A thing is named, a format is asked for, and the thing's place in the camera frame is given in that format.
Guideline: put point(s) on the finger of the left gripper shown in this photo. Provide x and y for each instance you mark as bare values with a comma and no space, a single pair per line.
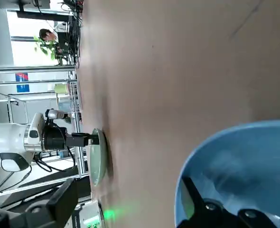
93,139

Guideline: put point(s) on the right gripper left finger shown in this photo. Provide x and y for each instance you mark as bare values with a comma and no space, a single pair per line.
59,202

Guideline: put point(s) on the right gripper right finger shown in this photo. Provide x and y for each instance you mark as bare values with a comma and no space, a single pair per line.
197,206

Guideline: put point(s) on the green plate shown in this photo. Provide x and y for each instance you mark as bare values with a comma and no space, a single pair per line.
97,161

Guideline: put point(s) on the blue plate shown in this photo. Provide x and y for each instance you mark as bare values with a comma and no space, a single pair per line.
244,166

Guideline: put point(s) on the blue paper cup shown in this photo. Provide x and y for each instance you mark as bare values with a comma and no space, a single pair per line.
64,107

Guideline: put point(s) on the green paper cup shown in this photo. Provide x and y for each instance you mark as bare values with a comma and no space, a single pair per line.
60,88

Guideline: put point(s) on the green potted plant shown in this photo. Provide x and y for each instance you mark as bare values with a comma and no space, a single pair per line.
47,48

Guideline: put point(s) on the person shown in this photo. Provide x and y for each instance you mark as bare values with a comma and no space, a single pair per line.
46,34

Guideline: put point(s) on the black monitor stand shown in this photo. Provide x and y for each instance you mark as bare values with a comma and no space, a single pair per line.
42,15

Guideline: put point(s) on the black monitor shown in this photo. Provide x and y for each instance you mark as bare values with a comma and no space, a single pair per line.
33,3

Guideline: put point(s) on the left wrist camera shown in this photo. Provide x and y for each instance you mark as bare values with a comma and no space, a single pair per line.
55,114

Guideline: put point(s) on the blue red wall sign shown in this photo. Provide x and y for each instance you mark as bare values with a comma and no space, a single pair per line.
22,82

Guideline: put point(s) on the aluminium frame post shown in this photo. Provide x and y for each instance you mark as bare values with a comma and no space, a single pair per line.
35,68

